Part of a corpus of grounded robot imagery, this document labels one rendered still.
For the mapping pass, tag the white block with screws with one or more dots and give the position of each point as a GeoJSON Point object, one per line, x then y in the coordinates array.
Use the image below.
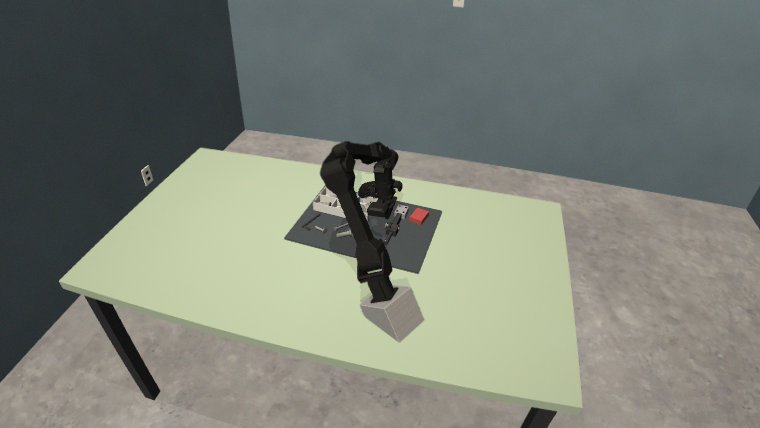
{"type": "Point", "coordinates": [403, 210]}

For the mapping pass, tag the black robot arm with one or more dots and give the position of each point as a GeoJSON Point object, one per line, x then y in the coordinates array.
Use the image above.
{"type": "Point", "coordinates": [338, 176]}

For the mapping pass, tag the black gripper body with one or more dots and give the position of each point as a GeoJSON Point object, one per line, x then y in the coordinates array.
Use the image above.
{"type": "Point", "coordinates": [385, 193]}

